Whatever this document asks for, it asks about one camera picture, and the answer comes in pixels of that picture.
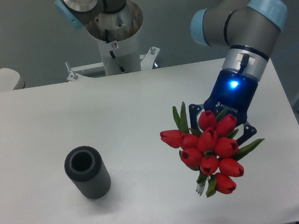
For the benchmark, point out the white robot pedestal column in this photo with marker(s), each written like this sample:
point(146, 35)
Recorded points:
point(117, 31)

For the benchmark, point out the white pedestal base plate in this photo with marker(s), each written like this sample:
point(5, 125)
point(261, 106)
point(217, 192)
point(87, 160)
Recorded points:
point(113, 65)

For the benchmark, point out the red tulip bouquet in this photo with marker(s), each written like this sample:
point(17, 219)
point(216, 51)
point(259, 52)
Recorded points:
point(212, 149)

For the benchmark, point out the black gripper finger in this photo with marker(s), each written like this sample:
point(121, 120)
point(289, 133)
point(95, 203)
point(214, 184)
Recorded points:
point(249, 131)
point(194, 110)

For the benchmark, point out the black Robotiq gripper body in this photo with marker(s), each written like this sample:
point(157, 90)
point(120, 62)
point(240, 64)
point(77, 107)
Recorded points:
point(233, 92)

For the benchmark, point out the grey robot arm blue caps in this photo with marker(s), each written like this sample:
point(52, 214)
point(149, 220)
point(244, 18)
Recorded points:
point(249, 28)

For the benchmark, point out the dark grey ribbed vase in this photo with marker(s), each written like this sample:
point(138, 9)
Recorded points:
point(85, 167)

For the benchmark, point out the beige chair backrest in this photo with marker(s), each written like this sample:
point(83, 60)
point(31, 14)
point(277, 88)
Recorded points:
point(10, 80)

